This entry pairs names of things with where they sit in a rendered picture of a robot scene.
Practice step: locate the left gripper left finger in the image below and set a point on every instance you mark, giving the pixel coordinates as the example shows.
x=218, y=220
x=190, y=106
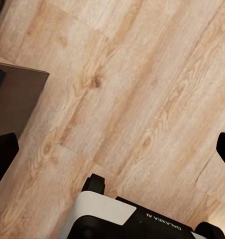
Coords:
x=8, y=150

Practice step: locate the cabinet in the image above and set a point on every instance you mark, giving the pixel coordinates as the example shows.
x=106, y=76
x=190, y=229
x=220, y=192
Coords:
x=19, y=90

